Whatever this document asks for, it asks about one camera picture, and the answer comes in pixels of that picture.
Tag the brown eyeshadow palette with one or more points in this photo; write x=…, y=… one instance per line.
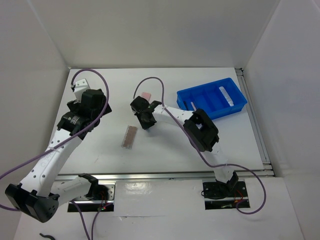
x=129, y=137

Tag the aluminium rail right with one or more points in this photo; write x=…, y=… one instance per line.
x=267, y=165

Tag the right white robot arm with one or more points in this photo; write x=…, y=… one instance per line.
x=200, y=130

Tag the aluminium rail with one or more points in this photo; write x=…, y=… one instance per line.
x=155, y=176
x=267, y=165

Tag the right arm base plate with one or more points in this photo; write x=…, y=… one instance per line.
x=217, y=198

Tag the white lotion bottle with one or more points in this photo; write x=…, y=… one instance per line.
x=226, y=96

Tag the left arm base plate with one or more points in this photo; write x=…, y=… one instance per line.
x=104, y=199

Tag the aluminium rail front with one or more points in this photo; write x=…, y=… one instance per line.
x=155, y=176

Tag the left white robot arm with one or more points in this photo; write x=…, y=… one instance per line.
x=35, y=195

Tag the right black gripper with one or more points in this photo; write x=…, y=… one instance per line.
x=145, y=126

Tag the black hook bottom left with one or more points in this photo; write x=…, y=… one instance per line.
x=50, y=237

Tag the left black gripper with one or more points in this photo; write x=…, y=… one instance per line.
x=105, y=108

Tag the blue plastic organizer bin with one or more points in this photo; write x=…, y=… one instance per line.
x=209, y=98

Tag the pink slim makeup tube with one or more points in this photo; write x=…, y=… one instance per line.
x=193, y=106

